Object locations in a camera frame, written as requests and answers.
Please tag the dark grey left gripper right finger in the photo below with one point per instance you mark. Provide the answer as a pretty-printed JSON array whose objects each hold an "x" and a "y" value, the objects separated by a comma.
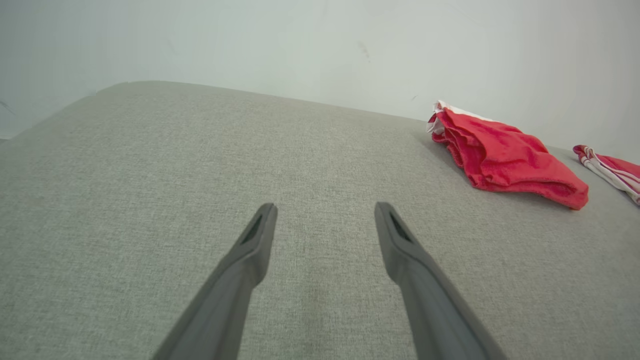
[{"x": 435, "y": 310}]

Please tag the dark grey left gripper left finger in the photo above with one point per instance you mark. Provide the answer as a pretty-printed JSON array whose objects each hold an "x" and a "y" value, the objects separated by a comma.
[{"x": 225, "y": 300}]

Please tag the red shorts with white stripes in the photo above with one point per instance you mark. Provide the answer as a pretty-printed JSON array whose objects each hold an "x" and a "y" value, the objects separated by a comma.
[{"x": 505, "y": 155}]

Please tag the red and white basketball jersey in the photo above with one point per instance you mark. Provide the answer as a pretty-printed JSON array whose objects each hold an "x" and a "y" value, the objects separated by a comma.
[{"x": 620, "y": 167}]

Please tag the grey fabric sofa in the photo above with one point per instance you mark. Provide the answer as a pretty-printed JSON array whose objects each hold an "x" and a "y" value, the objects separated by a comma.
[{"x": 150, "y": 200}]

